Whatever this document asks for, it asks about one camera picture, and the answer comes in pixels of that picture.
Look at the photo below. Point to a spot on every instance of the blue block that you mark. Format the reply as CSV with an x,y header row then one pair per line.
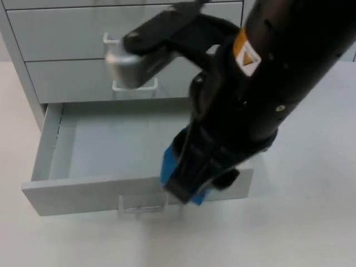
x,y
169,167

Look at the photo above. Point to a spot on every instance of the grey chest of drawers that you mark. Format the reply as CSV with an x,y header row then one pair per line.
x,y
55,36

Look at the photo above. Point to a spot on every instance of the grey drawer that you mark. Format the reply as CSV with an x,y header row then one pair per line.
x,y
111,150

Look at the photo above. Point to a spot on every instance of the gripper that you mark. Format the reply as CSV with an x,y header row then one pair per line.
x,y
211,139

